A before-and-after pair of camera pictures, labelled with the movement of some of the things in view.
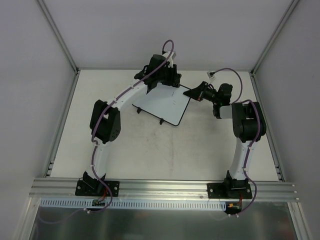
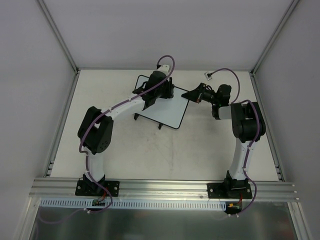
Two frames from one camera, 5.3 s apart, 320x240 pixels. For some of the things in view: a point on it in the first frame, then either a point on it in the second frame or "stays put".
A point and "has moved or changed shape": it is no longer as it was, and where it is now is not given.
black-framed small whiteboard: x=165 y=102 has moved or changed shape
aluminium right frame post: x=290 y=9 stays put
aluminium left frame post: x=58 y=35 stays put
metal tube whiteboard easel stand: x=139 y=109 to x=136 y=115
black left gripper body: x=172 y=75 to x=169 y=88
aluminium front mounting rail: x=62 y=188 stays put
